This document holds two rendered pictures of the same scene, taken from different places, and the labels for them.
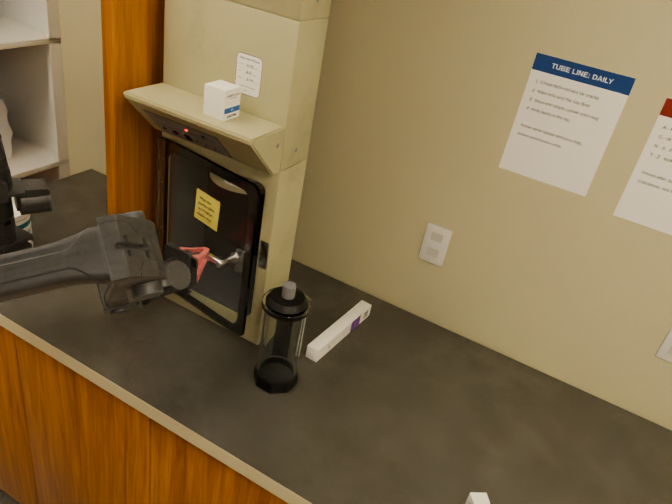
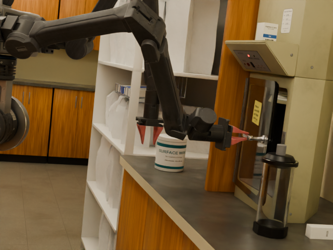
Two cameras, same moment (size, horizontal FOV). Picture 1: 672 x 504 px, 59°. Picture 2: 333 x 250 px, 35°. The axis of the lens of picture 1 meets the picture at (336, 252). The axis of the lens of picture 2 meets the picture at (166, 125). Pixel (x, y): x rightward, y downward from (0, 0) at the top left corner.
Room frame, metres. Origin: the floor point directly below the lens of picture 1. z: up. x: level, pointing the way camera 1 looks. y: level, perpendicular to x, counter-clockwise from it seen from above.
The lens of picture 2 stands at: (-0.25, -0.87, 1.42)
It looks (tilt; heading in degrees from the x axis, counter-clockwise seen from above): 7 degrees down; 50
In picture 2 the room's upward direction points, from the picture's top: 7 degrees clockwise
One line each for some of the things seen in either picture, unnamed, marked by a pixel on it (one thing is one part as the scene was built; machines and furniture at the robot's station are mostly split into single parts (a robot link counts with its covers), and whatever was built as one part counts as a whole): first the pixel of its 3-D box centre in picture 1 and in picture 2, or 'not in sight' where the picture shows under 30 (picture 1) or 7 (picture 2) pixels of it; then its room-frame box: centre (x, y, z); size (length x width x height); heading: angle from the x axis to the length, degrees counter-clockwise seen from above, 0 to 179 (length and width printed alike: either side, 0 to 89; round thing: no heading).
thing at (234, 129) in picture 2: (192, 261); (235, 136); (1.05, 0.30, 1.20); 0.09 x 0.07 x 0.07; 157
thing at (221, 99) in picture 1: (222, 100); (266, 32); (1.11, 0.28, 1.54); 0.05 x 0.05 x 0.06; 67
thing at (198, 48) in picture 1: (248, 168); (299, 101); (1.30, 0.24, 1.32); 0.32 x 0.25 x 0.77; 67
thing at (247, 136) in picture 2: (215, 254); (251, 137); (1.09, 0.26, 1.20); 0.10 x 0.05 x 0.03; 58
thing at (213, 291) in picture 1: (203, 240); (253, 137); (1.16, 0.31, 1.19); 0.30 x 0.01 x 0.40; 58
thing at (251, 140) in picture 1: (202, 132); (257, 57); (1.13, 0.32, 1.46); 0.32 x 0.12 x 0.10; 67
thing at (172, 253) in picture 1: (170, 273); (215, 133); (0.99, 0.33, 1.20); 0.07 x 0.07 x 0.10; 67
